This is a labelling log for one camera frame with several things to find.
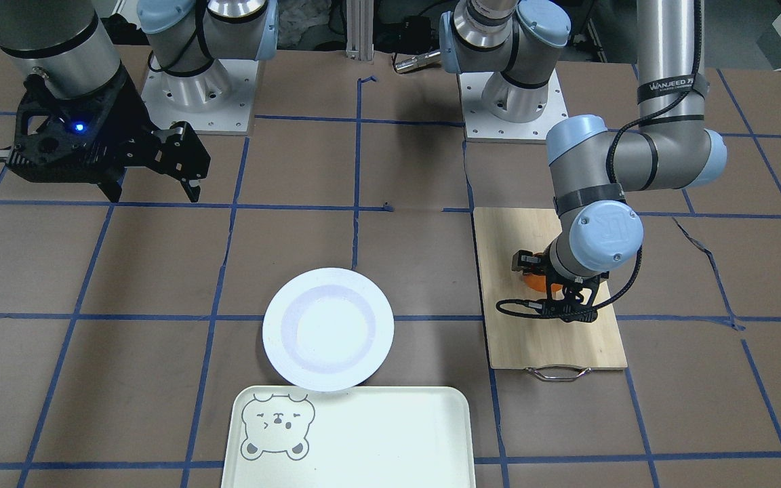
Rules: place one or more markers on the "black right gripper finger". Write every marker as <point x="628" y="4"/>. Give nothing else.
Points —
<point x="112" y="189"/>
<point x="192" y="188"/>

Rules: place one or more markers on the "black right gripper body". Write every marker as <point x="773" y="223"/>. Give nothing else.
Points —
<point x="131" y="119"/>

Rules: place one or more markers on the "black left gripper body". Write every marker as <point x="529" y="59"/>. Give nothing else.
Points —
<point x="523" y="261"/>

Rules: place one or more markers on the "orange fruit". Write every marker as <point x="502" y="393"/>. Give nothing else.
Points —
<point x="541" y="279"/>

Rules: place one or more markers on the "white round plate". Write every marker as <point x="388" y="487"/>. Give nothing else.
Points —
<point x="328" y="329"/>

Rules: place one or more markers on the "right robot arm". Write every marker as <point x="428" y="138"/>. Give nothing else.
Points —
<point x="67" y="44"/>

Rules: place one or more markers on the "cream bear tray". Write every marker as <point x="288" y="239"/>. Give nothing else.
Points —
<point x="367" y="436"/>

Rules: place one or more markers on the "bamboo cutting board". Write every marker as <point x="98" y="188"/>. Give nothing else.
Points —
<point x="518" y="343"/>

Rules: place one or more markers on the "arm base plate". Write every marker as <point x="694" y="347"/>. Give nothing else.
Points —
<point x="218" y="101"/>
<point x="497" y="112"/>

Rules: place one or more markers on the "aluminium frame post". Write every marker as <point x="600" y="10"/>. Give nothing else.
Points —
<point x="359" y="30"/>

